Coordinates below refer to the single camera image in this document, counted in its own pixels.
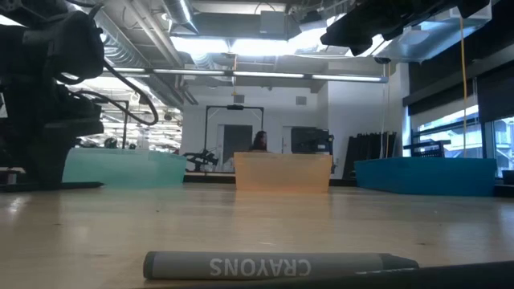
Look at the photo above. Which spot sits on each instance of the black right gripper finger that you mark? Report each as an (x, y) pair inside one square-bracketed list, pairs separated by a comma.
[(357, 32)]

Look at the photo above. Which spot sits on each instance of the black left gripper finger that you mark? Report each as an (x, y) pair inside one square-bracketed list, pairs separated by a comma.
[(52, 160)]

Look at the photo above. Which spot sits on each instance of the grey crayon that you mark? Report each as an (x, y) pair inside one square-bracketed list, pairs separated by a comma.
[(261, 265)]

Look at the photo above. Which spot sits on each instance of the black background robot arm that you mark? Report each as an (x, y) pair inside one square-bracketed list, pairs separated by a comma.
[(205, 157)]

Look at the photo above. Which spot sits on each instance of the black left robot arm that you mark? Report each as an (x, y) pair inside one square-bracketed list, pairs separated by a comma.
[(60, 44)]

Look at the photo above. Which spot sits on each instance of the translucent teal plastic bin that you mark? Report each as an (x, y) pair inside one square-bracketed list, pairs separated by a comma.
[(128, 168)]

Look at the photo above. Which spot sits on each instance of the long ceiling light bar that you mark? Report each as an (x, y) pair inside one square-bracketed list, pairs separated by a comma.
[(265, 74)]

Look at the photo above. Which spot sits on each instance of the black equipment rack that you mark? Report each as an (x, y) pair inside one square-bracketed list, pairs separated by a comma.
[(309, 140)]

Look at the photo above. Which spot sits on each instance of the black folded panels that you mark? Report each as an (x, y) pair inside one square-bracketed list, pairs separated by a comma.
[(367, 150)]

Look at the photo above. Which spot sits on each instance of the person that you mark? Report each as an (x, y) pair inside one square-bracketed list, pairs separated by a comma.
[(259, 142)]

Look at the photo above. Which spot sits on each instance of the blue plastic bin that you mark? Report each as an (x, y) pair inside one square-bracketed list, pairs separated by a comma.
[(421, 176)]

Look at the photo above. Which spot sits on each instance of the translucent orange plastic bin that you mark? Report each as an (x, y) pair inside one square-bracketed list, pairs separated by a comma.
[(281, 172)]

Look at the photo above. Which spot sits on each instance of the black dome camera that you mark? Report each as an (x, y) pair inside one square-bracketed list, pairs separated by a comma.
[(382, 60)]

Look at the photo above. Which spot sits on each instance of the black gantry frame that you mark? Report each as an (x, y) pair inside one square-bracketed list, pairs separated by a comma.
[(126, 120), (235, 107)]

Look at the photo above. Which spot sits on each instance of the silver round air duct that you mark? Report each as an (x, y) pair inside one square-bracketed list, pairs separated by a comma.
[(180, 16)]

